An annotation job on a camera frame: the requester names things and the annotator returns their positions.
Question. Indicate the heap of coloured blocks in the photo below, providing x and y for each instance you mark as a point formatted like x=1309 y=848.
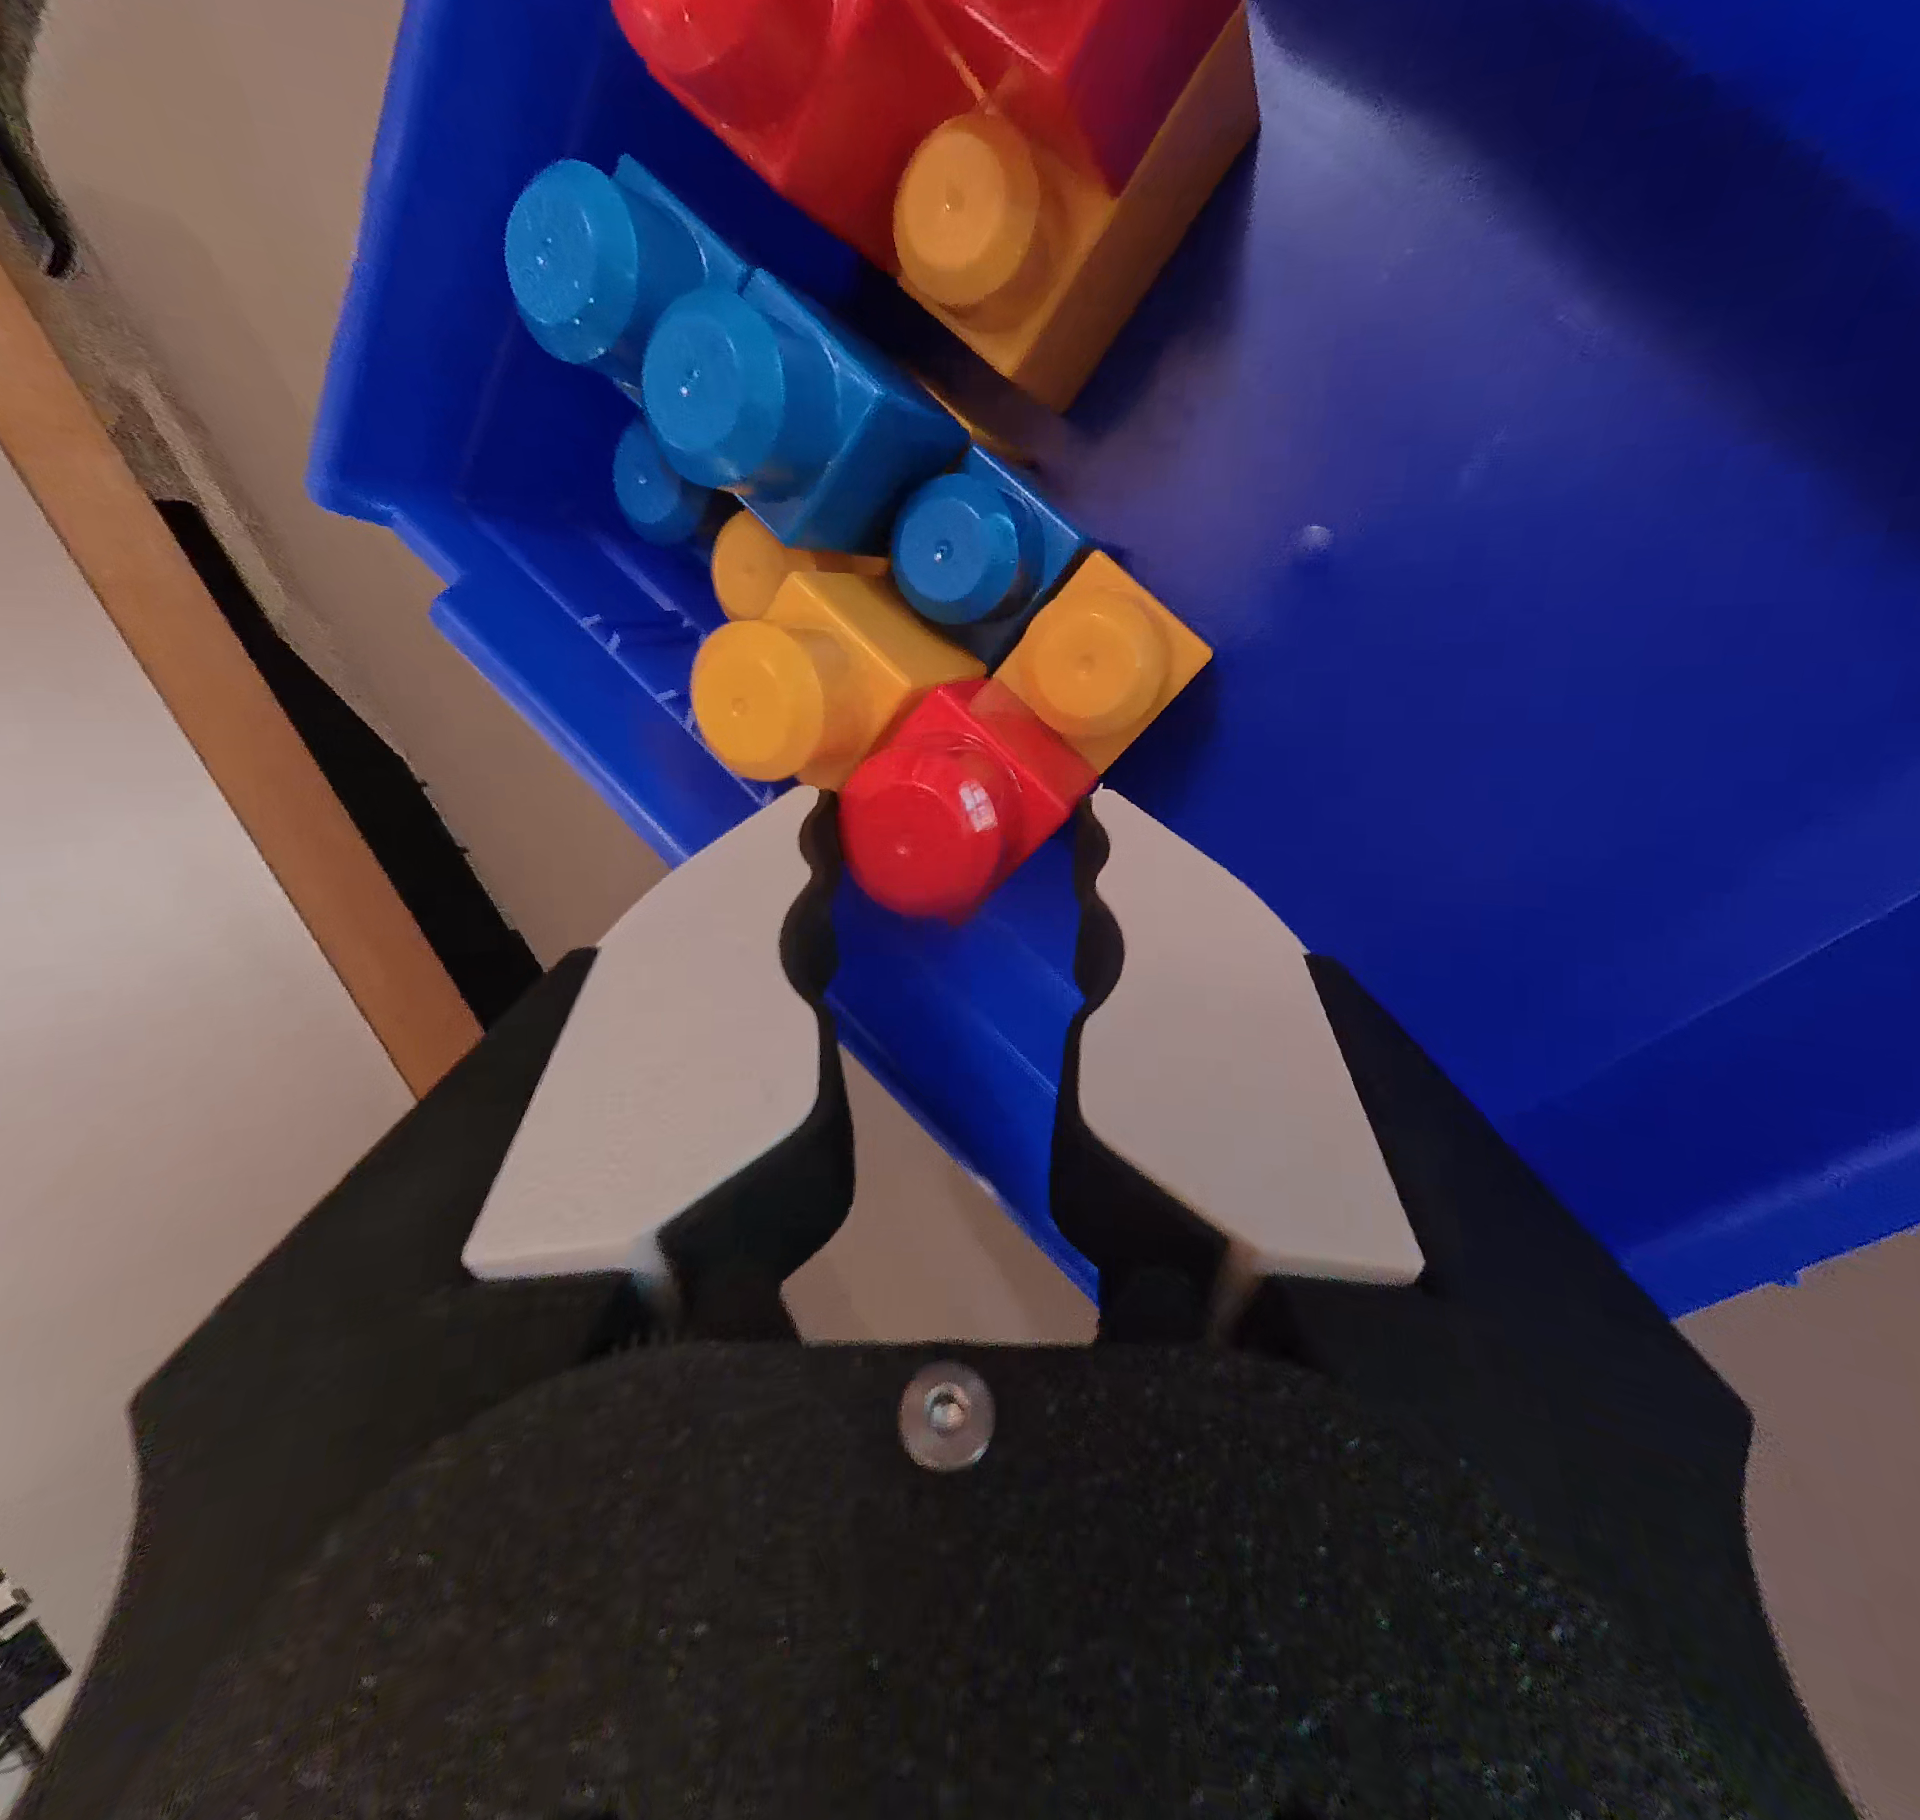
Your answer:
x=842 y=394

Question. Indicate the blue plastic bin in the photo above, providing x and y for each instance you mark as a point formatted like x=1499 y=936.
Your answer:
x=1499 y=574

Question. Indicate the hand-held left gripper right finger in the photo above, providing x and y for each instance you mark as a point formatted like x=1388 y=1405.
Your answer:
x=1231 y=1099

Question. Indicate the red one-stud block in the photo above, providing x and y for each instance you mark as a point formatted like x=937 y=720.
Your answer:
x=931 y=816

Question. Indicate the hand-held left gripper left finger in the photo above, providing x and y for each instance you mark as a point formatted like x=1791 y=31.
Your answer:
x=660 y=1099

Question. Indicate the grey-top desk with wooden edge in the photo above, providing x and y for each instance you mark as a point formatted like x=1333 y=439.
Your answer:
x=149 y=949

